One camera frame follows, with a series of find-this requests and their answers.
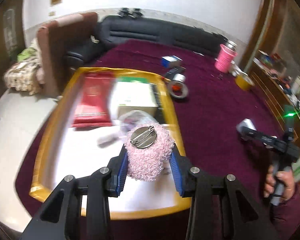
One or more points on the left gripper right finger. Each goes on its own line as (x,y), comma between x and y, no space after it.
(219,205)

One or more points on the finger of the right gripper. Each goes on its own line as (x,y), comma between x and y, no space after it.
(255,135)

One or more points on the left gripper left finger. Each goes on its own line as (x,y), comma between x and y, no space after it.
(59,216)

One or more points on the pink fluffy brooch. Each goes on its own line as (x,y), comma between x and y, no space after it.
(147,163)

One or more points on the white charger adapter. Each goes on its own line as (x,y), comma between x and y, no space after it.
(246,126)

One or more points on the person's right hand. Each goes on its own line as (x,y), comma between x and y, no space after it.
(285,177)

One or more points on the dark red table cloth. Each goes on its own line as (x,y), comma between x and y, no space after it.
(207,121)

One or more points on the wooden side cabinet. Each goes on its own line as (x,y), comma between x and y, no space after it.
(274,96)

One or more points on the white small figurine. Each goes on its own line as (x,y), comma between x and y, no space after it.
(234,70)

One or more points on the silver tape roll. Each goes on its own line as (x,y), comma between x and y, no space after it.
(177,87)

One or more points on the pink knitted sleeve flask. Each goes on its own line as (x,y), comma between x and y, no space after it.
(226,55)

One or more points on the small white bottle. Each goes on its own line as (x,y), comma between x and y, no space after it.
(108,139)

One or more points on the gold-edged white tray box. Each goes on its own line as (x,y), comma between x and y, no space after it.
(79,152)

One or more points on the black marker pen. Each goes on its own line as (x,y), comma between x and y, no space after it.
(174,71)

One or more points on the blue white small box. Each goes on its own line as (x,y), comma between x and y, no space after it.
(171,61)

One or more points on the clear pink plastic container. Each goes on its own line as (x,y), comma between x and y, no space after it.
(134,118)

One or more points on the red foil packet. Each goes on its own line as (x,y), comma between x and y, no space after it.
(92,110)

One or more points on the green white medicine box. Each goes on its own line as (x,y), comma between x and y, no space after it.
(131,95)

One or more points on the floral blanket pile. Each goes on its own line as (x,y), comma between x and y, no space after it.
(27,74)

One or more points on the black clips on sofa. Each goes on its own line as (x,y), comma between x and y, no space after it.
(126,12)

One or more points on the black leather sofa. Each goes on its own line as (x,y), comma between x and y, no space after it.
(113,31)

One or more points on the brown red armchair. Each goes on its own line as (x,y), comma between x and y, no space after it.
(54,38)

